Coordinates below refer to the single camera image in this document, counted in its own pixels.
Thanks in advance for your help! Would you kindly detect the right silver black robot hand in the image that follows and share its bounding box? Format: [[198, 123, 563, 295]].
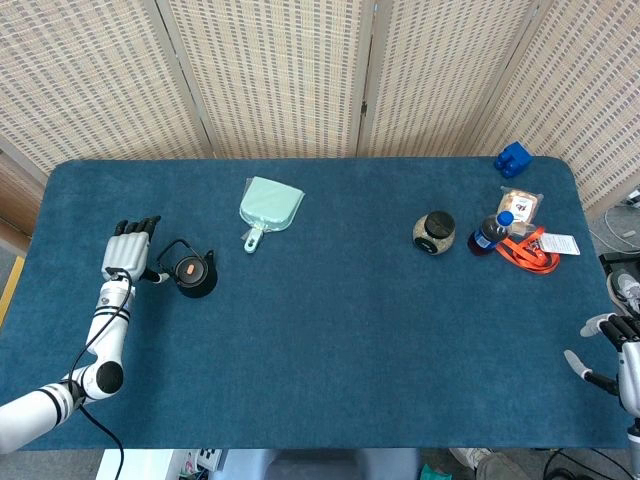
[[563, 313, 640, 417]]

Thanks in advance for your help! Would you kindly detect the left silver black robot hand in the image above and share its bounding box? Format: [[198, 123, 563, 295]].
[[101, 215, 171, 285]]

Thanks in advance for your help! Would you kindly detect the small black kettle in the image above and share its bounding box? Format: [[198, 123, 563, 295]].
[[156, 238, 220, 300]]

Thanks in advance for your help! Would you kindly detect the grey white sneaker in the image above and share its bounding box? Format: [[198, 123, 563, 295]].
[[606, 269, 640, 319], [448, 446, 496, 471]]

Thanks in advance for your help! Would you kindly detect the black floor stand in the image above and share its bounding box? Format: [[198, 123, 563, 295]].
[[598, 252, 640, 274]]

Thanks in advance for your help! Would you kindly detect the white badge card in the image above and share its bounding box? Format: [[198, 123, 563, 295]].
[[538, 231, 582, 257]]

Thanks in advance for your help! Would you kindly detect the mint green dustpan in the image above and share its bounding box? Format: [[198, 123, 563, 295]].
[[238, 175, 306, 254]]

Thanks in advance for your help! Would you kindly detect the olive trouser leg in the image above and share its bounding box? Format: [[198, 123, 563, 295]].
[[474, 452, 546, 480]]

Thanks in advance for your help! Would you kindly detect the cola bottle with blue cap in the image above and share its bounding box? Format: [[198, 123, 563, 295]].
[[466, 210, 516, 258]]

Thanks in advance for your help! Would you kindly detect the clear snack packet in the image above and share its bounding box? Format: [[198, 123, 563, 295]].
[[497, 185, 545, 236]]

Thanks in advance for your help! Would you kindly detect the white box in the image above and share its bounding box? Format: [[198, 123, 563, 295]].
[[94, 448, 224, 480]]

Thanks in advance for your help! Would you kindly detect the blue carpet table mat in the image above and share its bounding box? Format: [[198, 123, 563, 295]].
[[0, 156, 634, 451]]

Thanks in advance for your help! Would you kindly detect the woven folding screen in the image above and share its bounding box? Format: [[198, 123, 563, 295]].
[[0, 0, 640, 216]]

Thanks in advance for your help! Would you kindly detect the glass grain jar black lid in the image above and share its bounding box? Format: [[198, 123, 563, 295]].
[[412, 210, 457, 256]]

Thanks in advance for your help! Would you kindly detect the blue toy building block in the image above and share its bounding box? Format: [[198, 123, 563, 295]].
[[493, 142, 534, 180]]

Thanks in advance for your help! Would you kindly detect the black floor cable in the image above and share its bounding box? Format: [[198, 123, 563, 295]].
[[542, 447, 640, 480]]

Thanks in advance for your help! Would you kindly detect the white floor cable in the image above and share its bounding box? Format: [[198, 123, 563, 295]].
[[602, 199, 640, 249]]

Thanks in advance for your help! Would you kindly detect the orange lanyard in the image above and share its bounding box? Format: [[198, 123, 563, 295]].
[[494, 225, 562, 274]]

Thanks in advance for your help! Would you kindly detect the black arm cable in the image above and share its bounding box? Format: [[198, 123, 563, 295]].
[[67, 268, 136, 480]]

